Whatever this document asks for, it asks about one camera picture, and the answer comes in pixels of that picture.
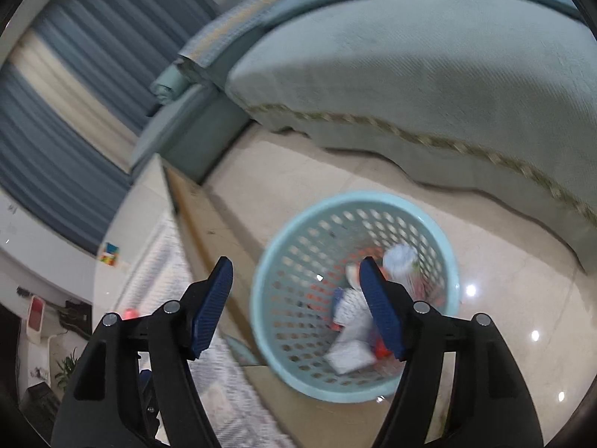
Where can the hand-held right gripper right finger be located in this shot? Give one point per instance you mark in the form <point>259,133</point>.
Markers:
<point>380,308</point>

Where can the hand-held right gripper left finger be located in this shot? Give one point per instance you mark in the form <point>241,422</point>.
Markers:
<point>212,308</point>

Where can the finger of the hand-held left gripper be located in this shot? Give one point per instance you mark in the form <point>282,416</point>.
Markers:
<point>147,382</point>

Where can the light blue plastic basket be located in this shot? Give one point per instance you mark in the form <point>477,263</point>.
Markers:
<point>289,242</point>

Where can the striped woven tablecloth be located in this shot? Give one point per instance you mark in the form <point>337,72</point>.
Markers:
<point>163,261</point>

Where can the green potted plant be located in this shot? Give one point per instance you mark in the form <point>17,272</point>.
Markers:
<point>67,367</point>

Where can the black television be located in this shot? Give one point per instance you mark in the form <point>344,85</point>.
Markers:
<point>7,359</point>

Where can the white refrigerator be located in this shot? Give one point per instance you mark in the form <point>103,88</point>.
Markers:
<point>46,242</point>

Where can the small teal sofa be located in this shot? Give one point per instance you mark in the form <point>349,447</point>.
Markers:
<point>186,126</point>

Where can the blue curtain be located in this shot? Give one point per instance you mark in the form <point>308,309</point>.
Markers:
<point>121,32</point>
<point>56,163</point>

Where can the folded teal blanket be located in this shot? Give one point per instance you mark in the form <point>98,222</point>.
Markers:
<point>169,84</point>

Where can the large teal sofa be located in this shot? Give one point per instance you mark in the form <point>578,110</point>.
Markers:
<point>396,65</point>

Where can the beige sheer curtain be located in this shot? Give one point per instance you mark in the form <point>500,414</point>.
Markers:
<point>70,93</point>

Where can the patterned sofa throw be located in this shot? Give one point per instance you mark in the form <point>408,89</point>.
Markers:
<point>224,28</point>

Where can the red and white wall box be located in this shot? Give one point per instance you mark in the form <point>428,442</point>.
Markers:
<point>36,318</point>

